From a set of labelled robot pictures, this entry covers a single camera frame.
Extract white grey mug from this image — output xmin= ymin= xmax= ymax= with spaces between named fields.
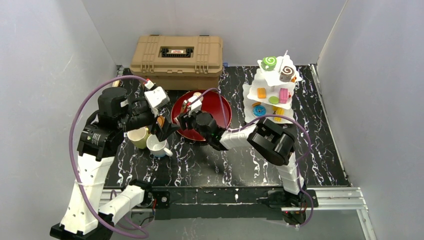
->
xmin=146 ymin=134 xmax=173 ymax=158

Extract yellow green mug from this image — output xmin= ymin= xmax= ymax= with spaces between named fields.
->
xmin=127 ymin=127 xmax=150 ymax=149

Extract red round tray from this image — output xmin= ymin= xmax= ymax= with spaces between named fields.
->
xmin=171 ymin=90 xmax=232 ymax=142

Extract tan plastic toolbox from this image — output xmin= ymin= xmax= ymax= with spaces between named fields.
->
xmin=129 ymin=35 xmax=224 ymax=91

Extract orange round toy biscuit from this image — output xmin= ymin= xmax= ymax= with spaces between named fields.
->
xmin=251 ymin=102 xmax=262 ymax=108

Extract blue toy donut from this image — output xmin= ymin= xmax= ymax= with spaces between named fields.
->
xmin=252 ymin=105 xmax=267 ymax=117

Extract orange toy cake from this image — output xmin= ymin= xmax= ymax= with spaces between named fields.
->
xmin=256 ymin=87 xmax=267 ymax=99

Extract white tiered cake stand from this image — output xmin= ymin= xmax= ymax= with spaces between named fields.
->
xmin=242 ymin=53 xmax=302 ymax=124

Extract green toy macaron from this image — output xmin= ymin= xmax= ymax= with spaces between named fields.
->
xmin=268 ymin=96 xmax=280 ymax=105

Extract yellow toy cake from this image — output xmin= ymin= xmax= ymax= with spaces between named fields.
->
xmin=273 ymin=106 xmax=285 ymax=123

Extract pink toy cake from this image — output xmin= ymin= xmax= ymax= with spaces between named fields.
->
xmin=278 ymin=88 xmax=290 ymax=104

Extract green swirl roll cake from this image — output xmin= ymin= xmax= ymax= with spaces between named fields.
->
xmin=260 ymin=56 xmax=277 ymax=72

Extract brown swirl roll cake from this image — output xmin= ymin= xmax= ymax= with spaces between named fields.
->
xmin=279 ymin=65 xmax=296 ymax=83

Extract wooden coaster stack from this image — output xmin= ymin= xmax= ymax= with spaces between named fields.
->
xmin=156 ymin=115 xmax=166 ymax=128

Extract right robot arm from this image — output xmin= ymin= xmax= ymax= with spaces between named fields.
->
xmin=174 ymin=112 xmax=305 ymax=195

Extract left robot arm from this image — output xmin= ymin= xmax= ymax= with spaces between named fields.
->
xmin=50 ymin=86 xmax=177 ymax=240

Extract white round toy mochi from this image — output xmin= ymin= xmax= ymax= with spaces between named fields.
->
xmin=193 ymin=92 xmax=203 ymax=101

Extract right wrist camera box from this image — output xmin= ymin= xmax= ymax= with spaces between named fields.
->
xmin=182 ymin=95 xmax=203 ymax=116

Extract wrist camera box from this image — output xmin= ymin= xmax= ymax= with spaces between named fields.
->
xmin=144 ymin=79 xmax=170 ymax=117
xmin=182 ymin=95 xmax=203 ymax=116

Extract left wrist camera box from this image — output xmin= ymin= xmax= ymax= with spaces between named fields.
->
xmin=144 ymin=79 xmax=170 ymax=117

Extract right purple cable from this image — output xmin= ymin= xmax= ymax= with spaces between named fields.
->
xmin=187 ymin=87 xmax=315 ymax=227

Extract purple cable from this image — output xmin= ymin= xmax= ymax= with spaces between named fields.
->
xmin=187 ymin=87 xmax=315 ymax=227
xmin=68 ymin=75 xmax=151 ymax=239

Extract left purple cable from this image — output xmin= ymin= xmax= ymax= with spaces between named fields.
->
xmin=68 ymin=75 xmax=151 ymax=239

